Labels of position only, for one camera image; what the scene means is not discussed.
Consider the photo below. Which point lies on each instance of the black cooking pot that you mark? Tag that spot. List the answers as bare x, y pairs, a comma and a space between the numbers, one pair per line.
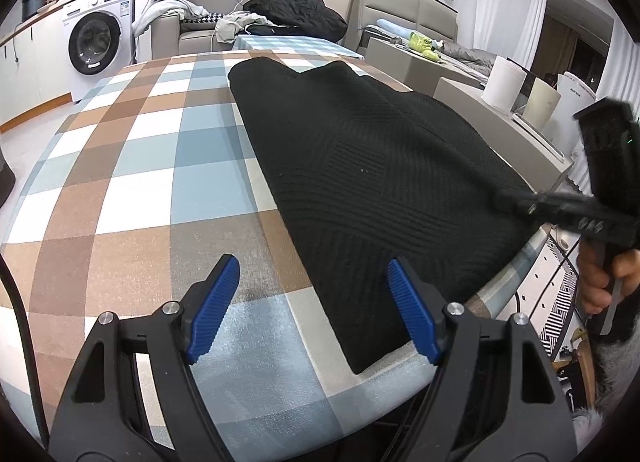
34, 4

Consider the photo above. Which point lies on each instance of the black puffer jacket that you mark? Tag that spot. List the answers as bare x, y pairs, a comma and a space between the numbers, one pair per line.
295, 11

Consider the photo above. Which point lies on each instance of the white flat device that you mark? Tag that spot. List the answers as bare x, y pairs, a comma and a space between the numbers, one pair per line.
542, 141

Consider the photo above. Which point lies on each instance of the grey low counter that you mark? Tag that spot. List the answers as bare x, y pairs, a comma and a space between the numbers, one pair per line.
480, 126

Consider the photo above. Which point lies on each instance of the light grey blanket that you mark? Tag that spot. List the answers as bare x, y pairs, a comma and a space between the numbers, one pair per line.
165, 9

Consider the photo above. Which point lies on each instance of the green plush toy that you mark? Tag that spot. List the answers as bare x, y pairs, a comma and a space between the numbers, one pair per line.
424, 45

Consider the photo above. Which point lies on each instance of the black knit sweater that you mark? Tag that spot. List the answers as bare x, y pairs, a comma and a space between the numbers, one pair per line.
375, 166

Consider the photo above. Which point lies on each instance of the grey padded headboard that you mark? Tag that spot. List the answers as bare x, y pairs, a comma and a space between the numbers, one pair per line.
405, 6

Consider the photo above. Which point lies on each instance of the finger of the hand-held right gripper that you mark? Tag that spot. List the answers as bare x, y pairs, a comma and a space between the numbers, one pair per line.
540, 204

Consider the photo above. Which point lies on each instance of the black flat bag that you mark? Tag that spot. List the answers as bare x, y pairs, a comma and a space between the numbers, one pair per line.
275, 30

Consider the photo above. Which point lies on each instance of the light blue pillow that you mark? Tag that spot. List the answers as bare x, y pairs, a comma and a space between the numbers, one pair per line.
392, 27

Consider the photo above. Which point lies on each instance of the black white patterned rug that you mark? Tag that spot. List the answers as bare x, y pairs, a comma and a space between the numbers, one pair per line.
555, 302

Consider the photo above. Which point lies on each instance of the white paper towel roll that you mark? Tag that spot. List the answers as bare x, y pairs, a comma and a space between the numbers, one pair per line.
502, 81

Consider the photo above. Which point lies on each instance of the beige paper roll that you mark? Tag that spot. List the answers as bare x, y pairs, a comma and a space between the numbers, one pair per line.
540, 104

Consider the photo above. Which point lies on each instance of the white curtain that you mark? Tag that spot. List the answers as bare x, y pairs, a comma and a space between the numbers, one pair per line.
505, 1

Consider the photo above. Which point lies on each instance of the wooden stool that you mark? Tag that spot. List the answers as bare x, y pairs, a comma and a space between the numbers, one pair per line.
580, 372

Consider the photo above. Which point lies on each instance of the grey hoodie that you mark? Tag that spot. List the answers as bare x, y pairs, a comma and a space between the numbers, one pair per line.
235, 26

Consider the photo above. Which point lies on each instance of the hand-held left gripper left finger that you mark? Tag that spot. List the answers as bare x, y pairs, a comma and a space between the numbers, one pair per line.
212, 309

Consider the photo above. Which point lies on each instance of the brown checked tablecloth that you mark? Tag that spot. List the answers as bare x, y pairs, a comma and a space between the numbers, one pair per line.
150, 166

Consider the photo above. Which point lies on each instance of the person's right hand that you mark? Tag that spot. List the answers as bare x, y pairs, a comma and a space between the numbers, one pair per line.
590, 287

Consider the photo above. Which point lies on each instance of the white washing machine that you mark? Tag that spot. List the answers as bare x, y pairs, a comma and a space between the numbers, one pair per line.
97, 41

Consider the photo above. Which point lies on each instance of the white lower cabinet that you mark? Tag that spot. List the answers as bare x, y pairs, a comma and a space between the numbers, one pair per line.
30, 71

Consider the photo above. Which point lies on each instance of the grey duvet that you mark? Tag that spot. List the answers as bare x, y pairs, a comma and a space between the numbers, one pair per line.
467, 56

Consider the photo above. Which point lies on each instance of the houndstooth cushion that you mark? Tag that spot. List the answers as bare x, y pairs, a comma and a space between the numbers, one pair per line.
202, 19

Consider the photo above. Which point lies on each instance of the grey sofa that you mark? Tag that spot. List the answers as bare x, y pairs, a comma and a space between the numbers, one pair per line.
195, 44

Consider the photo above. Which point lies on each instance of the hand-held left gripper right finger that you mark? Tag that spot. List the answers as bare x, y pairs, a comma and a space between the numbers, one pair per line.
412, 309

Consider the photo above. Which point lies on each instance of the white air purifier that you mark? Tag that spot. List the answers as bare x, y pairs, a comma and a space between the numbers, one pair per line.
575, 101

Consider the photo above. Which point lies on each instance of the teal checked tablecloth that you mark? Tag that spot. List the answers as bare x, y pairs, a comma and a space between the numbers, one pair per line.
300, 46

